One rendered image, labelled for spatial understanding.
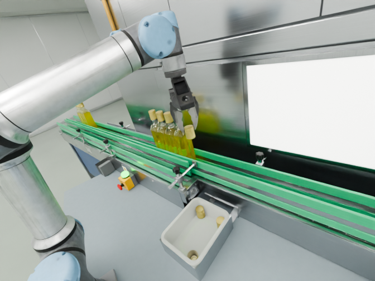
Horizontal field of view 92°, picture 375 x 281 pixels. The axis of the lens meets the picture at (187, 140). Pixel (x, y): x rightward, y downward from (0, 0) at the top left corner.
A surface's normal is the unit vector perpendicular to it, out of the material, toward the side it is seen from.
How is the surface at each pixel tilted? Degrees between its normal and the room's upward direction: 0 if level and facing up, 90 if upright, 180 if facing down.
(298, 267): 0
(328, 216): 90
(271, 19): 90
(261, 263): 0
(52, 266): 9
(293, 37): 90
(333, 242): 90
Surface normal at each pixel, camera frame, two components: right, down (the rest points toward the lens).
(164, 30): 0.51, 0.34
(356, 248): -0.63, 0.50
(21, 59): 0.75, 0.18
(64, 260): -0.13, -0.79
